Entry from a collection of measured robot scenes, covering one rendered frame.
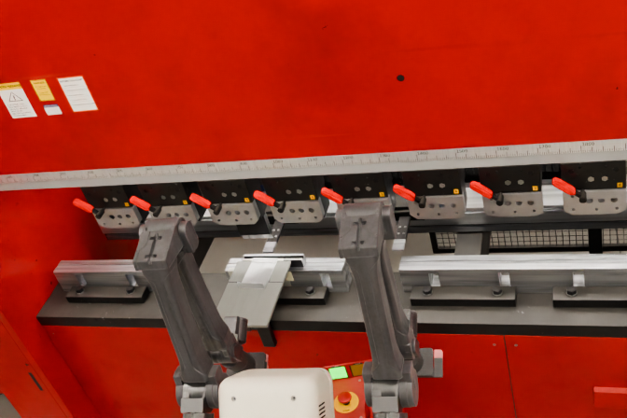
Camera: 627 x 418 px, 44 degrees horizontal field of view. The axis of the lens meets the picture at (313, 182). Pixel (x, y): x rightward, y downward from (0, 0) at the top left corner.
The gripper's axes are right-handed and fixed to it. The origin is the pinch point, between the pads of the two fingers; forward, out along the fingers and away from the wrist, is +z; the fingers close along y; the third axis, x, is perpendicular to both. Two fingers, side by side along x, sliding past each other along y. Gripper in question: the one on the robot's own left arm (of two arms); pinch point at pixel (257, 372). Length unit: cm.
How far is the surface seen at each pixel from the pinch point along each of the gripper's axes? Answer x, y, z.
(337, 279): -32.9, -14.2, 24.0
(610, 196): -41, -93, -6
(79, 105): -67, 45, -36
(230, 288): -28.3, 16.3, 14.0
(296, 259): -38.2, -2.4, 19.0
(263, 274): -33.0, 6.9, 16.1
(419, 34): -66, -53, -49
